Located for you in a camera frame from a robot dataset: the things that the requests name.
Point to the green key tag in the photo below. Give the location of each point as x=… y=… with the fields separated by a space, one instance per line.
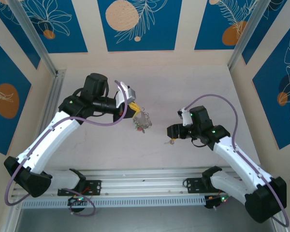
x=135 y=126

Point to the red key tag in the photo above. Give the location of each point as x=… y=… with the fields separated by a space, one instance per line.
x=141 y=130

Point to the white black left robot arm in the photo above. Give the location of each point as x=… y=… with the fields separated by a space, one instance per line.
x=46 y=142

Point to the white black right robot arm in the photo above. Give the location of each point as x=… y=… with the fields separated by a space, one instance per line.
x=241 y=159

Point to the black controller board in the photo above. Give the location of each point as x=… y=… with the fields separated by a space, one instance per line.
x=76 y=200
x=213 y=203

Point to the grey metal sheet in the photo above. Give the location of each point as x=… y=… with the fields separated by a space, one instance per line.
x=145 y=220

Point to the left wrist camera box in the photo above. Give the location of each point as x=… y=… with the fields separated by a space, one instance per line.
x=129 y=93

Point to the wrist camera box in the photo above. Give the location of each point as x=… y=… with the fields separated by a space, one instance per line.
x=184 y=117
x=129 y=93

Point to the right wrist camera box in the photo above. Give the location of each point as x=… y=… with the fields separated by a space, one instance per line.
x=184 y=117

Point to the blue floral wall panel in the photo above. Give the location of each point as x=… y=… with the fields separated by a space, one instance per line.
x=207 y=24
x=0 y=60
x=268 y=108
x=62 y=24
x=10 y=20
x=159 y=36
x=275 y=24

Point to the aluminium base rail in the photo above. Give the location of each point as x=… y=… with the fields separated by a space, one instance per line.
x=145 y=183

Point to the aluminium frame post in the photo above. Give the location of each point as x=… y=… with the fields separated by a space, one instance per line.
x=30 y=31
x=247 y=31

